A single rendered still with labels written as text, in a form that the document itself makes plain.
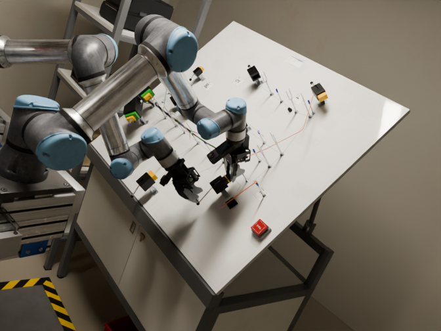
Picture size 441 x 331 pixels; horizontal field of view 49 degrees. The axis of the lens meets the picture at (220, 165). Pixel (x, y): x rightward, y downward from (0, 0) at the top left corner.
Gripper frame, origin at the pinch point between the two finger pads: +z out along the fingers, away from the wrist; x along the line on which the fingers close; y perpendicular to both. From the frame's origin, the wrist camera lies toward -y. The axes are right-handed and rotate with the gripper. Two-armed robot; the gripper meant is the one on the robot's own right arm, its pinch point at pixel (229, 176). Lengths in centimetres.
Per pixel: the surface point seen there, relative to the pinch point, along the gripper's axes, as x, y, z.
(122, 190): 38, -36, 26
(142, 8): 104, 2, -29
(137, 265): 11, -40, 48
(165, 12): 106, 15, -24
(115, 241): 32, -45, 52
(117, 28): 93, -15, -26
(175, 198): 14.0, -18.6, 16.5
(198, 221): -3.9, -15.6, 15.1
